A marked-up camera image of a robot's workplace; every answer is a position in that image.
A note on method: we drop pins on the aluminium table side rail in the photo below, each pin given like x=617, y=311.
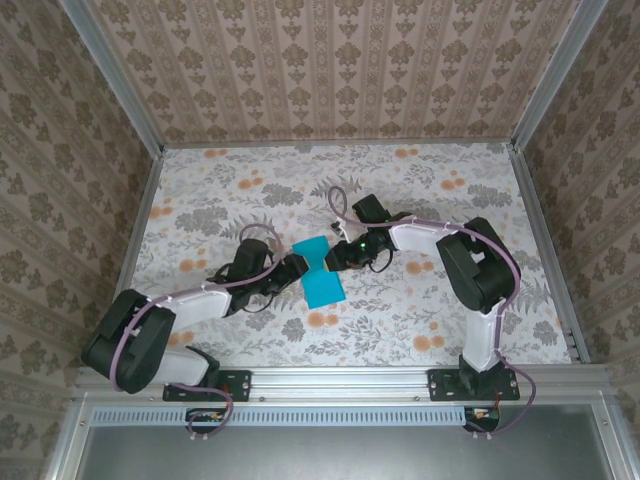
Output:
x=131, y=250
x=549, y=250

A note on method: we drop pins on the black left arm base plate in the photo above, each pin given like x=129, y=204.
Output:
x=235, y=385

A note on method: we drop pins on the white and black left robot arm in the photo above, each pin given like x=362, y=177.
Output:
x=200, y=305

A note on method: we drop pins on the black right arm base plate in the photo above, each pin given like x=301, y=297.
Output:
x=445, y=385

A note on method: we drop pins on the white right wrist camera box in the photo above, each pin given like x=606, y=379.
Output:
x=341, y=229

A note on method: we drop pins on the long aluminium mounting rail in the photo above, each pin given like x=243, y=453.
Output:
x=340, y=382

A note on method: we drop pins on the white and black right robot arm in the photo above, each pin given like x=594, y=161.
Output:
x=480, y=270

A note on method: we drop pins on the thin aluminium table edge rail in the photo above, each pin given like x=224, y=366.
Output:
x=350, y=144

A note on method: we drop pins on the grey metal panel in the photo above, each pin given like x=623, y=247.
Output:
x=340, y=455

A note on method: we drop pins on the blue paper sheet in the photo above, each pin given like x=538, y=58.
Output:
x=322, y=290

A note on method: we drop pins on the black connector board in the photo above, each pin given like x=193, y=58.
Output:
x=482, y=416
x=205, y=417

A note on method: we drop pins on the aluminium frame post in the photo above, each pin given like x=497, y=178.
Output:
x=114, y=75
x=555, y=75

